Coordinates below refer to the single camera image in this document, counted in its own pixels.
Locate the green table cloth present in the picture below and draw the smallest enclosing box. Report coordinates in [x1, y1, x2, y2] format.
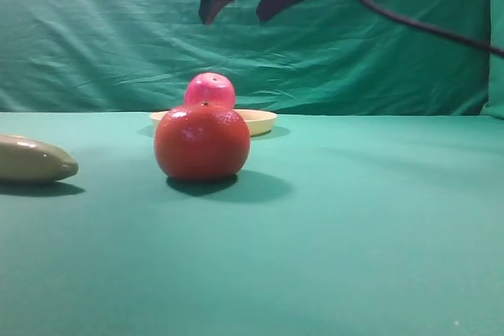
[1, 113, 503, 335]

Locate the yellow-green banana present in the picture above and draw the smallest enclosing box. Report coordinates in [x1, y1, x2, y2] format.
[1, 135, 79, 183]

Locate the yellow plate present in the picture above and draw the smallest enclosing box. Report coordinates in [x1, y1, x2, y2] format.
[150, 104, 276, 146]

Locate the red apple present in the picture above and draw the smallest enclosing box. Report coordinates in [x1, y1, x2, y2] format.
[183, 72, 236, 109]

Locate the black cable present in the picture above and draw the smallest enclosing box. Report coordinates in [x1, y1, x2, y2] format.
[314, 0, 504, 58]

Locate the green backdrop cloth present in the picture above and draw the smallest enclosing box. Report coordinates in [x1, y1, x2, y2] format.
[1, 0, 503, 117]

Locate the orange-red tangerine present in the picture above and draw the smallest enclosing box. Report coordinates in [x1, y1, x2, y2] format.
[154, 102, 250, 182]

